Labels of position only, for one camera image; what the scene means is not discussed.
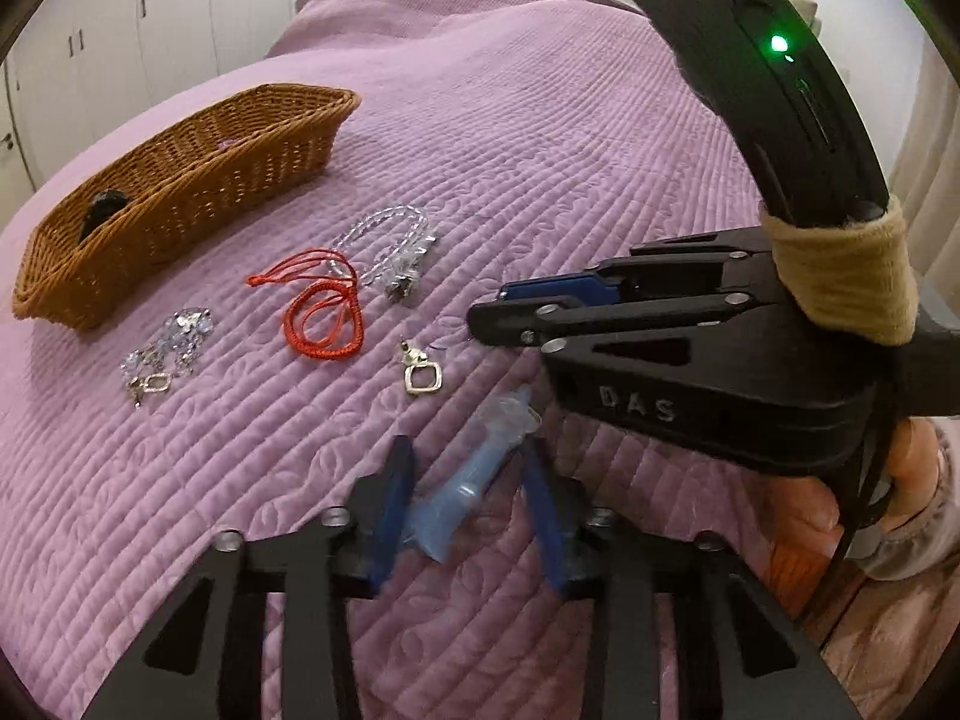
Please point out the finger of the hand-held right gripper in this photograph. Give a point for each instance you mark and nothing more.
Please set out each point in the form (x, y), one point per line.
(555, 287)
(510, 319)

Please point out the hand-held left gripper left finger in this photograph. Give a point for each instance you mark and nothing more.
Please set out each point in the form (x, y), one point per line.
(394, 510)

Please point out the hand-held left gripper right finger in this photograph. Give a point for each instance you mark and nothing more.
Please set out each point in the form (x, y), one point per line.
(544, 517)

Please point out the blue item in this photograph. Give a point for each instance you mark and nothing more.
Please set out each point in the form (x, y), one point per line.
(465, 487)

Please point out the silver square earring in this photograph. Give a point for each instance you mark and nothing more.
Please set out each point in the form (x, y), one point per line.
(409, 350)

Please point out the silver charm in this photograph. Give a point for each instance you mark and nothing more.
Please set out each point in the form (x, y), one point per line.
(401, 283)

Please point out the silver jewelry cluster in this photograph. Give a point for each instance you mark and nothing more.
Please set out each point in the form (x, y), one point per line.
(184, 326)

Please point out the brown wicker basket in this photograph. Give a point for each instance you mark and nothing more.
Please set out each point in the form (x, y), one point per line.
(187, 195)

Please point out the person's right hand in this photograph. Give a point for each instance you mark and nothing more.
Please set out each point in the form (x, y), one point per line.
(926, 465)

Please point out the pink quilted bed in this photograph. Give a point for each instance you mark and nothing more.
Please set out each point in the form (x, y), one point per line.
(562, 165)

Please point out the white wardrobe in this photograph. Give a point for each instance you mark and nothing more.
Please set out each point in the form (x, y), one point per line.
(187, 0)

